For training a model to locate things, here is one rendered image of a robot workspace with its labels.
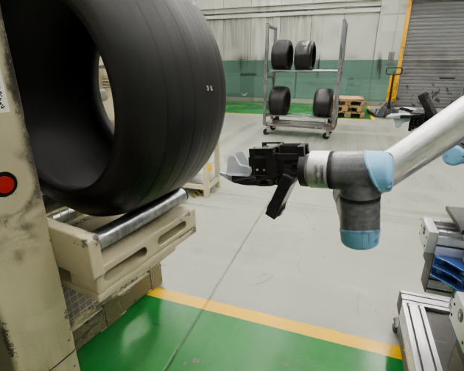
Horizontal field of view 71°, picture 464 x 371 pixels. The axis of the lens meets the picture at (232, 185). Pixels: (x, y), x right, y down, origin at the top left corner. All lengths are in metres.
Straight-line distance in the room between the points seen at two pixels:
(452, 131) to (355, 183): 0.24
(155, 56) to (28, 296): 0.53
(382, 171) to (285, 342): 1.28
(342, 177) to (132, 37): 0.45
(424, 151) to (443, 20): 11.28
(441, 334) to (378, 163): 1.19
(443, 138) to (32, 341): 0.93
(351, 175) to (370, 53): 11.19
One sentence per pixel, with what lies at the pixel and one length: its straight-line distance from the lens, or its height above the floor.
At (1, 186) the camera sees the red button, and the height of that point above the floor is 1.06.
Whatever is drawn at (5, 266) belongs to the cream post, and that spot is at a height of 0.91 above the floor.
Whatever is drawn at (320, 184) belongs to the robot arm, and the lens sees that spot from 0.65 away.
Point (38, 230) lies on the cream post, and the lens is 0.76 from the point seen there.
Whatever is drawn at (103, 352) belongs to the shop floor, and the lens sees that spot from 1.81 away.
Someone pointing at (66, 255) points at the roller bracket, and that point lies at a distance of 0.76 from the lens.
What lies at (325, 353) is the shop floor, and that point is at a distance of 1.76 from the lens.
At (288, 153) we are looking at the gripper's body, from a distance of 0.68.
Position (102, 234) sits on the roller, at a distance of 0.76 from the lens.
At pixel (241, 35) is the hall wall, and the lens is 12.38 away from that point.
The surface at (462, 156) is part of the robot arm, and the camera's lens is 1.44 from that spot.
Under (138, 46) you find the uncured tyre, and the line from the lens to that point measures 0.64.
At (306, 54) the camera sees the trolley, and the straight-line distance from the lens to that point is 6.04.
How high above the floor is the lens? 1.26
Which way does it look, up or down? 20 degrees down
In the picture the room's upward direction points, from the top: straight up
